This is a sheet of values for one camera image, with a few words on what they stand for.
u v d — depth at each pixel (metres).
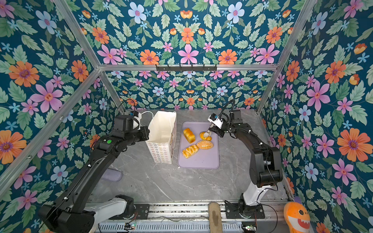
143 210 0.74
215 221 0.69
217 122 0.77
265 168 0.47
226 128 0.78
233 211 0.73
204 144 0.94
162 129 0.84
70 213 0.37
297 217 0.64
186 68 0.92
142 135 0.66
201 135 1.00
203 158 0.93
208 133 0.93
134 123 0.58
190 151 0.91
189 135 0.96
